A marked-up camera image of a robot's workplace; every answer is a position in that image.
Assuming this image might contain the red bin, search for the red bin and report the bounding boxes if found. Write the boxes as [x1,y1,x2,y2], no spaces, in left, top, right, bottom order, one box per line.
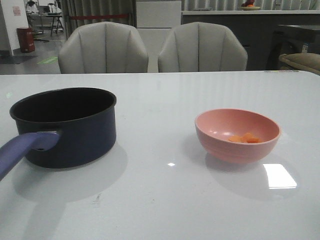
[16,27,35,53]

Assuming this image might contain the orange ham slices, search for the orange ham slices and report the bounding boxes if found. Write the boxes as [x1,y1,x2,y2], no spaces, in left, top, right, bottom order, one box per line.
[228,132,262,144]

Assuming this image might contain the grey curtain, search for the grey curtain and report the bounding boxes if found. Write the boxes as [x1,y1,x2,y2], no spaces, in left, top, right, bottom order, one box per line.
[61,0,137,38]

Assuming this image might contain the dark blue saucepan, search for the dark blue saucepan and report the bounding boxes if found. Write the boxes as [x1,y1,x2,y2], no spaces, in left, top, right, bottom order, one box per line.
[0,87,117,177]

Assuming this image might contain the dark kitchen counter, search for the dark kitchen counter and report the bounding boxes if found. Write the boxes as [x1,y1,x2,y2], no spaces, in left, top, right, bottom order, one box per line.
[182,10,320,71]

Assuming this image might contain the left grey upholstered chair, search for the left grey upholstered chair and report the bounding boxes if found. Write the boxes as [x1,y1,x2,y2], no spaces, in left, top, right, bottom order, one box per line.
[58,21,149,74]

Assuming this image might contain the red barrier belt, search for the red barrier belt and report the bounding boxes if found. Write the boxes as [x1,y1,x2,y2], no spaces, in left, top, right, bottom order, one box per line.
[69,13,130,20]

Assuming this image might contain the dark washing machine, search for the dark washing machine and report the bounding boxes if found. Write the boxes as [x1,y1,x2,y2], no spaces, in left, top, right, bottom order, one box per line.
[265,25,320,70]

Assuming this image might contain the pink bowl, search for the pink bowl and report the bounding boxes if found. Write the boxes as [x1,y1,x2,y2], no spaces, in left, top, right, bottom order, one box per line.
[195,108,281,164]

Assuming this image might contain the beige cushion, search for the beige cushion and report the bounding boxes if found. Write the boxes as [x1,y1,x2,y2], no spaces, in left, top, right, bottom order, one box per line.
[278,53,320,75]

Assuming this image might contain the grey upholstered chair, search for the grey upholstered chair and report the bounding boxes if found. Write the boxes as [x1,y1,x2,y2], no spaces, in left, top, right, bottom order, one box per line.
[58,21,149,74]
[157,22,248,73]

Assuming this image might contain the fruit plate on counter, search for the fruit plate on counter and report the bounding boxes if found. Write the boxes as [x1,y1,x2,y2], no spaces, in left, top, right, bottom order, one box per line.
[240,0,261,11]

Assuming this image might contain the right grey upholstered chair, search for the right grey upholstered chair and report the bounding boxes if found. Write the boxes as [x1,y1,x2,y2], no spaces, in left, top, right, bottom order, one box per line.
[157,22,248,73]

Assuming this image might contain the white refrigerator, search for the white refrigerator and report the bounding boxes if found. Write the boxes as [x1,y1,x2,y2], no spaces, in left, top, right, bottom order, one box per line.
[136,0,182,59]

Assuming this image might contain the background work table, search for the background work table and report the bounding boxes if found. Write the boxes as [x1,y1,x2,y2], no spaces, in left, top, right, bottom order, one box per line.
[26,11,65,36]

